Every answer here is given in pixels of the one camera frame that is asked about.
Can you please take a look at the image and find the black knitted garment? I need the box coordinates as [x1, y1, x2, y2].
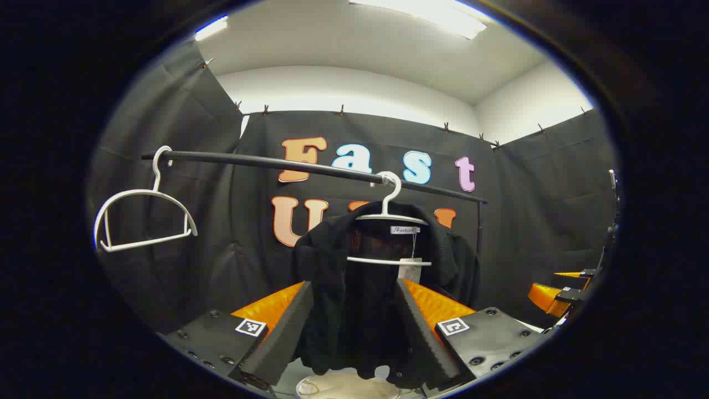
[292, 201, 481, 390]

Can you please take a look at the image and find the empty white hanger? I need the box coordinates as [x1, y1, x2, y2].
[93, 145, 198, 254]

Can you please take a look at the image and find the large ceiling light panel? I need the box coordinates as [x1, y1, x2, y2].
[349, 0, 488, 40]

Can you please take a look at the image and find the black backdrop cloth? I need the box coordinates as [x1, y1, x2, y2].
[86, 39, 621, 336]

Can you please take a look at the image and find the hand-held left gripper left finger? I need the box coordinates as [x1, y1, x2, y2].
[163, 281, 315, 391]

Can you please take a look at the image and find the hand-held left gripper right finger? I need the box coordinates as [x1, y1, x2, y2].
[396, 278, 546, 391]

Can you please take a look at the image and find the row of backdrop clips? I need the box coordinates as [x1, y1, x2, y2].
[202, 57, 590, 150]

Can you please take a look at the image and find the white laundry hamper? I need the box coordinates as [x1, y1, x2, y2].
[295, 369, 402, 399]

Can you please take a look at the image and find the small ceiling light panel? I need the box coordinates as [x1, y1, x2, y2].
[195, 16, 229, 42]

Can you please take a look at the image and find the white clothes hanger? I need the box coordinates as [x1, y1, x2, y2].
[347, 171, 433, 267]

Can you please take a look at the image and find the black clothes rack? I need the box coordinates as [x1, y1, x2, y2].
[140, 150, 489, 257]

